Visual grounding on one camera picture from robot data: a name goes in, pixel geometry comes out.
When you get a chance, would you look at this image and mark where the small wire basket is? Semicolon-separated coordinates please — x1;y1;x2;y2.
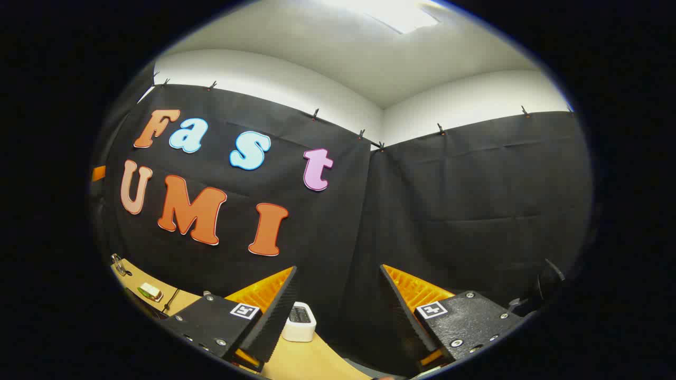
111;253;133;278

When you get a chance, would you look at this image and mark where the white toaster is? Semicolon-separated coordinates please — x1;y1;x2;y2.
281;302;317;343

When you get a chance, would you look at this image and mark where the sandwich with lettuce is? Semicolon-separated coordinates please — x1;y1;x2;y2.
137;282;164;303

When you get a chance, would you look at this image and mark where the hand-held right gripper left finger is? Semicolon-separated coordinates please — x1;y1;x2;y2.
158;265;298;373

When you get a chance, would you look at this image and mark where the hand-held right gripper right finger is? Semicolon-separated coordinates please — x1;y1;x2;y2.
379;264;529;370

